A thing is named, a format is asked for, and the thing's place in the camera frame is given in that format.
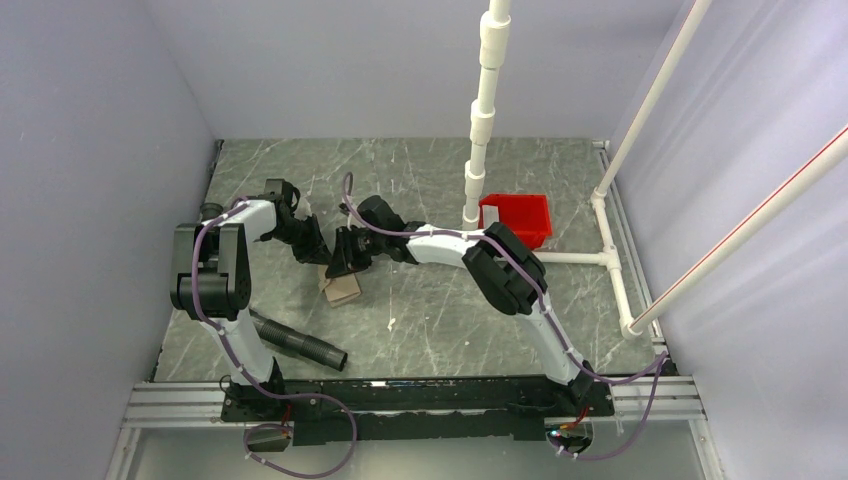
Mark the purple cable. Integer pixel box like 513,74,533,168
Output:
341,172,669,463
190,195,359,480

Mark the red plastic bin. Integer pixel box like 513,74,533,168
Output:
478,193,553,249

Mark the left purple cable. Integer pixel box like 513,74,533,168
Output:
190,195,359,480

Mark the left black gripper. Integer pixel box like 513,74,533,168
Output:
267,214,332,266

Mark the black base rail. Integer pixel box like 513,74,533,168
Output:
220,375,615,446

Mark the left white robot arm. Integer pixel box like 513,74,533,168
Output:
170,179,331,420

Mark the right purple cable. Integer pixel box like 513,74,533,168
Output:
341,172,669,463

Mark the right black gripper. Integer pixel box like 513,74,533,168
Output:
325,226,386,280

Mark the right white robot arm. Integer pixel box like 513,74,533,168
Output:
326,195,593,415

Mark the black corrugated hose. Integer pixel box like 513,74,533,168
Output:
198,202,349,373

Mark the white PVC pipe frame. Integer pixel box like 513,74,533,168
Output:
459,0,654,340

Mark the white diagonal pole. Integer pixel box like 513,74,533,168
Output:
592,0,712,200

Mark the white pole with red stripe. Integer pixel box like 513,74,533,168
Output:
621,127,847,338

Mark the white credit card stack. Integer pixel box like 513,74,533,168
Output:
480,205,500,229

